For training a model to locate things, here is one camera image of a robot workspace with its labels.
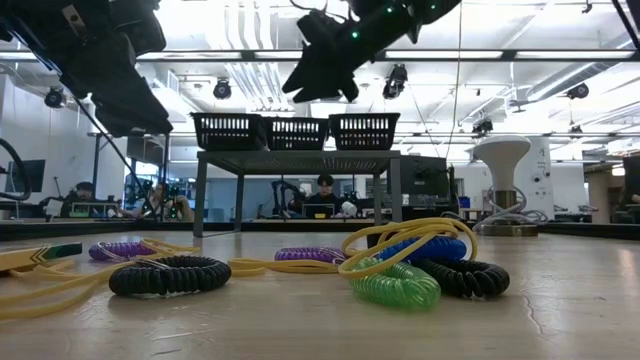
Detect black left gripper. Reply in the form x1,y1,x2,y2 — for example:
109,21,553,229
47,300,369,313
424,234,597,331
54,0,174,139

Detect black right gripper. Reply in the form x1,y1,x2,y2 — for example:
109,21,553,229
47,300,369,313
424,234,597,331
281,10,389,104

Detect black plastic slotted basket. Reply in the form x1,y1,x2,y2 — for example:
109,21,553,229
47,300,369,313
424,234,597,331
190,112,266,152
328,112,401,152
263,116,331,152

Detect purple coil wrist keychain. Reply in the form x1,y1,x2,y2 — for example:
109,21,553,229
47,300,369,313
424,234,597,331
274,246,347,264
88,240,157,262

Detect black coil wrist keychain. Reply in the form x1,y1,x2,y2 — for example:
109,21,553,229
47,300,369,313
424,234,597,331
108,255,233,297
412,257,511,300

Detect yellow crayon box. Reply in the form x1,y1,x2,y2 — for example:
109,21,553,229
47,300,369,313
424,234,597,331
0,242,84,274

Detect blue coil wrist keychain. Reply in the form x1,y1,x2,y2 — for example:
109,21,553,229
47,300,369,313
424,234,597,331
377,235,469,264

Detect green coil wrist keychain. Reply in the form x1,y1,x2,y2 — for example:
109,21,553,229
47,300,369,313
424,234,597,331
348,257,442,309

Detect grey metal mesh shelf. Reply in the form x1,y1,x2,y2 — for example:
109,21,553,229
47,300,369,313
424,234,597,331
193,149,404,239

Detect person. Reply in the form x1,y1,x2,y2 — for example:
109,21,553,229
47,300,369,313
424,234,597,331
63,181,101,217
299,173,351,220
142,182,195,222

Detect dark background monitor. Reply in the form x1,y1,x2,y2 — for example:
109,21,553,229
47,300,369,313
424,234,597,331
4,158,46,194

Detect dark background laptop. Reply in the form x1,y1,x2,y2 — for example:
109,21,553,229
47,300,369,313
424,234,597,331
301,203,336,220

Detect black equipment cabinet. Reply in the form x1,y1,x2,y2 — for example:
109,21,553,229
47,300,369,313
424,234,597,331
401,155,451,221

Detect white dome-topped device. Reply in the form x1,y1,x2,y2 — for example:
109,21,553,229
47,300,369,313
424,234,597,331
472,134,539,238

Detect white cylindrical column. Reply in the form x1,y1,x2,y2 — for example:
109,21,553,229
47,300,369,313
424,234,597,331
517,135,556,221

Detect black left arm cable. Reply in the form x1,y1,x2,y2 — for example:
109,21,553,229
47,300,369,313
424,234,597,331
0,94,159,222

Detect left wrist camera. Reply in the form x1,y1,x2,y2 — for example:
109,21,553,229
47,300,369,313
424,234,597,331
60,3,87,27

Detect thin hanging black cable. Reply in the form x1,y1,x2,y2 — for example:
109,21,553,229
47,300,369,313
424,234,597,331
443,0,464,161

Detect black aluminium table frame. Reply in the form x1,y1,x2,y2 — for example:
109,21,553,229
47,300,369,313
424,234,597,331
0,218,640,242

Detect thin black horizontal rail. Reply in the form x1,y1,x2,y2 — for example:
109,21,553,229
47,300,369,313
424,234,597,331
87,129,640,140

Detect white coiled cable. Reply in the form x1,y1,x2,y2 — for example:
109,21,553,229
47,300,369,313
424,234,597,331
472,185,550,232

